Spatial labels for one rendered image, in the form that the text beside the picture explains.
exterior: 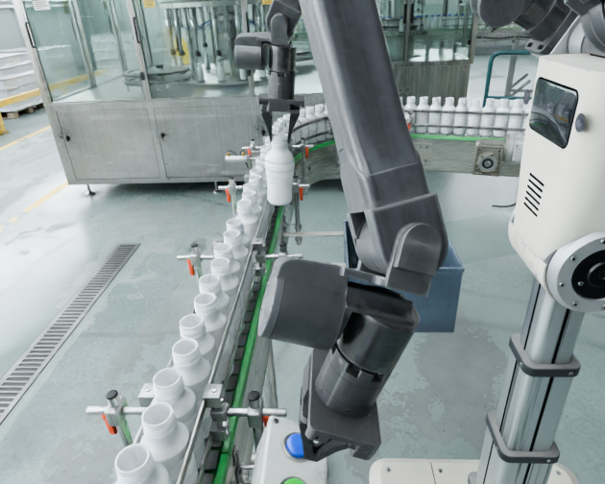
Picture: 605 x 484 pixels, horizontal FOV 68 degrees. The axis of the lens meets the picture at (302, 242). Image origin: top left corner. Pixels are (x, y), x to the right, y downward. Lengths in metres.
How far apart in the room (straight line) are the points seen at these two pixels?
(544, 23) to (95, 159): 4.14
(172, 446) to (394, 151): 0.43
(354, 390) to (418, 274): 0.12
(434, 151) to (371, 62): 1.98
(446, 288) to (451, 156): 1.16
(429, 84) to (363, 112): 5.69
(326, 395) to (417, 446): 1.63
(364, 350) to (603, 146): 0.50
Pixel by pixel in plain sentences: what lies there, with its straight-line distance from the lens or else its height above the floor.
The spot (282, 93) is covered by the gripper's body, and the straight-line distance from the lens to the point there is 1.01.
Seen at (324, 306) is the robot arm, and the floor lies 1.38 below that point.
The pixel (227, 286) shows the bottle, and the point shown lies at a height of 1.12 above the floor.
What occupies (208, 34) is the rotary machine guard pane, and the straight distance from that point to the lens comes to 4.10.
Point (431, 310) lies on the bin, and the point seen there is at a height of 0.81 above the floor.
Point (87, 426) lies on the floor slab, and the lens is 2.32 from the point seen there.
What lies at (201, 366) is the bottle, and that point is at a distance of 0.70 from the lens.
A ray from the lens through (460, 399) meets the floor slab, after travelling 2.25.
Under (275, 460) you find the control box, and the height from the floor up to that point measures 1.12.
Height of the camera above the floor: 1.59
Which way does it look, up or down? 28 degrees down
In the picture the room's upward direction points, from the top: 3 degrees counter-clockwise
